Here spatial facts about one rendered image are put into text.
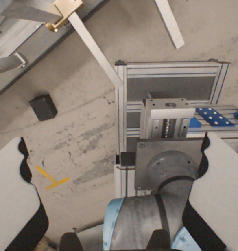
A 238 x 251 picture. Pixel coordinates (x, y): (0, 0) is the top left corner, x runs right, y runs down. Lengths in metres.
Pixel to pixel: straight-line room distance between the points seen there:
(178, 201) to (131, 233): 0.13
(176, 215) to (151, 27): 1.29
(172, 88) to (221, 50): 0.54
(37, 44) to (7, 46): 0.19
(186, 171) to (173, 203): 0.11
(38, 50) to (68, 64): 0.73
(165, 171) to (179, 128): 0.16
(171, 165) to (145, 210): 0.15
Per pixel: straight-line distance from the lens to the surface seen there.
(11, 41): 0.93
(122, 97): 1.28
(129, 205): 0.42
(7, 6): 0.36
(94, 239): 3.14
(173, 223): 0.42
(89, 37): 0.61
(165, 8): 0.63
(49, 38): 0.77
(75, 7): 0.61
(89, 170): 2.06
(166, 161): 0.50
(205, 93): 1.48
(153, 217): 0.41
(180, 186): 0.46
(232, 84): 1.83
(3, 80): 0.90
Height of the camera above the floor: 1.43
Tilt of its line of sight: 60 degrees down
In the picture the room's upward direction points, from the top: 177 degrees clockwise
